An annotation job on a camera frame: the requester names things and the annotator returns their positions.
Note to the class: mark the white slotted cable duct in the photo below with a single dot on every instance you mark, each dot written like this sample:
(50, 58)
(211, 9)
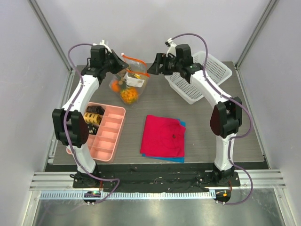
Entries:
(95, 195)

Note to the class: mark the pink compartment tray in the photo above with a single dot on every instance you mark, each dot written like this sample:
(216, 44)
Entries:
(103, 145)

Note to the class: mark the black white rolled cloth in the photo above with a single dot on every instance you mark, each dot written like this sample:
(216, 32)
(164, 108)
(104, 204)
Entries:
(92, 129)

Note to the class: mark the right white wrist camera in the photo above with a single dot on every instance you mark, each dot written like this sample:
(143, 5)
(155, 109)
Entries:
(171, 47)

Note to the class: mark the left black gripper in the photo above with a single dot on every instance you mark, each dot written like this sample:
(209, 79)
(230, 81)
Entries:
(121, 64)

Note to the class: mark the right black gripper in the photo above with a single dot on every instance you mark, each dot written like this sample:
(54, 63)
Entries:
(160, 62)

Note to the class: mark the dark brown rolled cloth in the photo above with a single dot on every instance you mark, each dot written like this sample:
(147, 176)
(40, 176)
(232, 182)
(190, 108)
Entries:
(96, 109)

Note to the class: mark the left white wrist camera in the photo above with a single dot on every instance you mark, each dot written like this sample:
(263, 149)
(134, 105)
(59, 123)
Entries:
(105, 44)

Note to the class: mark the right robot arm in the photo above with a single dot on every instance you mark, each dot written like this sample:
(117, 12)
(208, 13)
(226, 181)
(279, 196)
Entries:
(226, 116)

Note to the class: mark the blue folded shirt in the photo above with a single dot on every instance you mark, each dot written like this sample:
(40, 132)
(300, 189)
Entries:
(174, 159)

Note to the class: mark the clear zip top bag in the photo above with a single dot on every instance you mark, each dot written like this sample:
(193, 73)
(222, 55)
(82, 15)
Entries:
(136, 75)

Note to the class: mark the white plastic basket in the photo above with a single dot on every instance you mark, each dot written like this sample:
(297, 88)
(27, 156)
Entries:
(203, 83)

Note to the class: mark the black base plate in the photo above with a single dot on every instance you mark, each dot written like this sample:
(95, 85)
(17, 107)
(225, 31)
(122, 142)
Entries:
(174, 177)

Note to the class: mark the fake brown longan bunch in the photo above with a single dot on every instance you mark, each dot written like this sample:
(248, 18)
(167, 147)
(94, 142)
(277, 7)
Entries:
(121, 76)

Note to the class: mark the fake orange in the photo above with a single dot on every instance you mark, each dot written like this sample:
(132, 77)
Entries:
(115, 87)

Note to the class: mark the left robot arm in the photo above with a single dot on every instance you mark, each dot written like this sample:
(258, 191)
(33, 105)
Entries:
(69, 124)

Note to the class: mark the red folded shirt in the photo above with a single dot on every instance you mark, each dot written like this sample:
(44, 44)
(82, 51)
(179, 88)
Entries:
(163, 136)

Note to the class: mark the fake pineapple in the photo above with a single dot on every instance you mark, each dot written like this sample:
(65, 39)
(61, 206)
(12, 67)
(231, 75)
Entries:
(129, 95)

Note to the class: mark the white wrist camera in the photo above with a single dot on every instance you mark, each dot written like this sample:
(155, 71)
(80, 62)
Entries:
(171, 47)
(105, 44)

